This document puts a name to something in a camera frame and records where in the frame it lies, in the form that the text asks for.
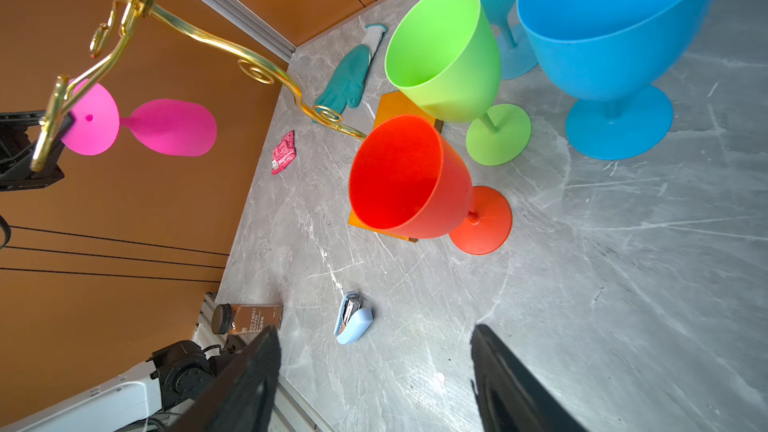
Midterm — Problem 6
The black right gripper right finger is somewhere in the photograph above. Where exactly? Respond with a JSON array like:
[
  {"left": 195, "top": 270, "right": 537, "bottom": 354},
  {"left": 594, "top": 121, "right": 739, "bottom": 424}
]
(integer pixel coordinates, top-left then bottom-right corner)
[{"left": 470, "top": 324, "right": 586, "bottom": 432}]

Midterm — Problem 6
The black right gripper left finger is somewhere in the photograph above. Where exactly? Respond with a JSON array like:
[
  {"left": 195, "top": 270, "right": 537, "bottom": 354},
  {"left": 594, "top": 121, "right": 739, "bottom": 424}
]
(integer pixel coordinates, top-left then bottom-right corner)
[{"left": 170, "top": 326, "right": 281, "bottom": 432}]

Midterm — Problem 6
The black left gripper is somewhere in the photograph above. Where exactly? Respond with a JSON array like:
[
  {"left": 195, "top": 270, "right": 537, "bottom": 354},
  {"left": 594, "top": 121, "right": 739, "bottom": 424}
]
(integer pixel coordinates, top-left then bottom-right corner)
[{"left": 1, "top": 110, "right": 75, "bottom": 192}]

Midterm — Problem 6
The magenta wine glass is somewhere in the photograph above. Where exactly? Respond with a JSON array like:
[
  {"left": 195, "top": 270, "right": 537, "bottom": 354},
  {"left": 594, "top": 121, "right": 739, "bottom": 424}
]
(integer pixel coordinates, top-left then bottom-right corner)
[{"left": 62, "top": 84, "right": 217, "bottom": 157}]

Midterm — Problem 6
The red wine glass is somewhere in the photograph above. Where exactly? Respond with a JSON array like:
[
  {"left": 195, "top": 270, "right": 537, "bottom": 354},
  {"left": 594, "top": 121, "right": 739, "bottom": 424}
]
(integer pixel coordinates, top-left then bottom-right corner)
[{"left": 348, "top": 115, "right": 513, "bottom": 255}]

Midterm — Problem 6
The green wine glass front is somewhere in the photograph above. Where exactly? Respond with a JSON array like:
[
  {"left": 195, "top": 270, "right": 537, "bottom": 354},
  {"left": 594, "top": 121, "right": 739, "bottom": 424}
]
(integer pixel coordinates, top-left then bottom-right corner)
[{"left": 385, "top": 0, "right": 532, "bottom": 166}]

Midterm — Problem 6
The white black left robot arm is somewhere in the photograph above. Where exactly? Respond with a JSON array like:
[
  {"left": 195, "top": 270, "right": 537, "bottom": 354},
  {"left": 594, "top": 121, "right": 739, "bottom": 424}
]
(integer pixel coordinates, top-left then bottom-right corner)
[{"left": 1, "top": 111, "right": 244, "bottom": 431}]

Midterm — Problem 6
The orange wooden rack base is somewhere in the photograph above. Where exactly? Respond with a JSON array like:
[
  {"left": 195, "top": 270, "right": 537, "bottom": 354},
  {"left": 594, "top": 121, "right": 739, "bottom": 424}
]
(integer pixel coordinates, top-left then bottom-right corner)
[{"left": 348, "top": 91, "right": 443, "bottom": 243}]

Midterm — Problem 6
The brown jar black lid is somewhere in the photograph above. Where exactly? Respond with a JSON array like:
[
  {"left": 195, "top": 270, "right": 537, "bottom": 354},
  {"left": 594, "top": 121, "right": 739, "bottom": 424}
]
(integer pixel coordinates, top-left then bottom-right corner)
[{"left": 211, "top": 303, "right": 283, "bottom": 335}]

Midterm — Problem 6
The light blue stapler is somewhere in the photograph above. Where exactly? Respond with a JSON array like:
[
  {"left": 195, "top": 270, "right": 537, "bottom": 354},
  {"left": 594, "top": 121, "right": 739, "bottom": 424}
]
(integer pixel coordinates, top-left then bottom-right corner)
[{"left": 334, "top": 292, "right": 374, "bottom": 345}]

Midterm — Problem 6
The pink snack packet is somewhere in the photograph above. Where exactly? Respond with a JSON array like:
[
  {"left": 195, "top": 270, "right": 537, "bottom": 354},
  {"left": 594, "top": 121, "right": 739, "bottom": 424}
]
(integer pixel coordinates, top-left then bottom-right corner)
[{"left": 271, "top": 131, "right": 297, "bottom": 175}]

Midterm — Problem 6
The teal rubber glove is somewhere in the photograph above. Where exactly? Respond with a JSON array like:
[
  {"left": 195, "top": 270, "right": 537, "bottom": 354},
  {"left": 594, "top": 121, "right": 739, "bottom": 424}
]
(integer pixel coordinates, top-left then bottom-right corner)
[{"left": 314, "top": 24, "right": 388, "bottom": 115}]

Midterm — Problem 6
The gold wire glass rack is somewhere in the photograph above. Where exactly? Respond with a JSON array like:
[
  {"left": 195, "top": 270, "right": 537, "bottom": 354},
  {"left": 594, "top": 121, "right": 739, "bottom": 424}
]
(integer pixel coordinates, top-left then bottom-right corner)
[{"left": 29, "top": 0, "right": 368, "bottom": 174}]

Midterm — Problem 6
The aluminium corner post left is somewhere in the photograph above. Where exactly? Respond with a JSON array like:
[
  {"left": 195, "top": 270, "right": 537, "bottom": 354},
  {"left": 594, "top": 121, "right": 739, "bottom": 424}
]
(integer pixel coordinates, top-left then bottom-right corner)
[{"left": 134, "top": 0, "right": 297, "bottom": 64}]

